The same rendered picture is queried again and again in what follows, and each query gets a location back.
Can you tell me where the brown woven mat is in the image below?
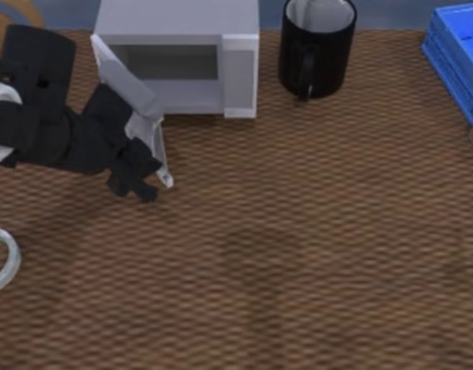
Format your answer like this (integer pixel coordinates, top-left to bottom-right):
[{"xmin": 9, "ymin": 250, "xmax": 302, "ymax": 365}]
[{"xmin": 0, "ymin": 29, "xmax": 473, "ymax": 370}]

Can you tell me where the clear tape roll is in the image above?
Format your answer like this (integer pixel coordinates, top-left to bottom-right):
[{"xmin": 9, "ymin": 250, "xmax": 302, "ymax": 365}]
[{"xmin": 0, "ymin": 226, "xmax": 22, "ymax": 297}]

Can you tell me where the blue plastic box stack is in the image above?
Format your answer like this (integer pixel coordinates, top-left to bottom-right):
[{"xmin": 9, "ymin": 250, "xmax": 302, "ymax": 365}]
[{"xmin": 420, "ymin": 3, "xmax": 473, "ymax": 127}]

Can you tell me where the round wooden disc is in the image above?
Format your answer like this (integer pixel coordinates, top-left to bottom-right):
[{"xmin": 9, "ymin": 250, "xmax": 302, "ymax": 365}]
[{"xmin": 0, "ymin": 0, "xmax": 44, "ymax": 44}]

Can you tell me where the black mug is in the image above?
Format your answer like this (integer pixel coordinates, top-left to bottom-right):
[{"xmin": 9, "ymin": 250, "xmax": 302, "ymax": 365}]
[{"xmin": 278, "ymin": 0, "xmax": 358, "ymax": 103}]

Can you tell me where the gray microwave body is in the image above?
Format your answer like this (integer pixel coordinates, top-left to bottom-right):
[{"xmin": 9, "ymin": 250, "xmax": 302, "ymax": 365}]
[{"xmin": 92, "ymin": 0, "xmax": 260, "ymax": 119}]

